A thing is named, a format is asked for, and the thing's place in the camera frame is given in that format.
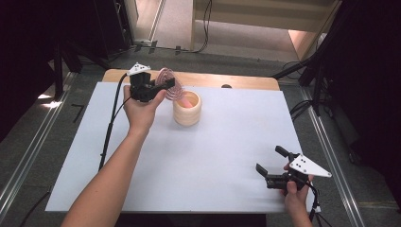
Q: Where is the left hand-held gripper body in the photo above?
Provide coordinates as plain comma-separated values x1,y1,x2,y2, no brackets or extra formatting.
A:
126,61,166,103

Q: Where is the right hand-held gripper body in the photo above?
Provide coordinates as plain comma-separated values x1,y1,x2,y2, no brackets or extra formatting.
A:
265,152,333,192

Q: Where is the pink wire coil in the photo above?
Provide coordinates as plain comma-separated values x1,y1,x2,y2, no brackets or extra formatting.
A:
156,66,194,109

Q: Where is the cream ribbed round holder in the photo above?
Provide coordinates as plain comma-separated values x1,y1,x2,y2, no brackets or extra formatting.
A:
172,90,202,128

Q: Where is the person's left hand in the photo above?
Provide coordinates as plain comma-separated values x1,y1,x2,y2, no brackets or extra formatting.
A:
122,84,167,136

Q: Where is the person's right hand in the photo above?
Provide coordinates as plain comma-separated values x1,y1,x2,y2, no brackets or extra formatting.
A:
283,174,316,212

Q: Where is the wooden table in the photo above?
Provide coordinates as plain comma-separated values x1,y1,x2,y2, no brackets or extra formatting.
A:
102,69,281,92

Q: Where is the white table mat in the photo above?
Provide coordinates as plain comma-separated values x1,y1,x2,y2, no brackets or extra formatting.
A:
45,81,322,214

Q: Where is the black metal stand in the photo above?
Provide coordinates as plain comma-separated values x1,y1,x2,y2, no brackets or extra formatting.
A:
51,41,83,102
270,46,329,117

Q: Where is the black curtain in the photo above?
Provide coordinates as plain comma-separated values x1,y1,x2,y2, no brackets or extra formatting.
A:
0,0,133,143
315,0,401,202

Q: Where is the aluminium floor rail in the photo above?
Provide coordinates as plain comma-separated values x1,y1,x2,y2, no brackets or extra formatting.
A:
0,72,78,218
299,86,368,227

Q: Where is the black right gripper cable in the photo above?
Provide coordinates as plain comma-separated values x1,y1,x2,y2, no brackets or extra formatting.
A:
306,183,332,227

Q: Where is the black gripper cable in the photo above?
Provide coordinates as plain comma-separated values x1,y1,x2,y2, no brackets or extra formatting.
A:
306,183,332,227
97,73,131,171

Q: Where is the black floor cable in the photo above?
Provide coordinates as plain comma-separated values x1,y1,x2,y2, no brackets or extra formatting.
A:
19,190,51,227
288,98,316,122

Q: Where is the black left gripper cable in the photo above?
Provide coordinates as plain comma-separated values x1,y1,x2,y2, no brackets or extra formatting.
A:
97,73,131,171

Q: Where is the black hanging power cable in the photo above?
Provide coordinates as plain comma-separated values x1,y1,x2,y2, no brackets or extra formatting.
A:
192,0,213,54

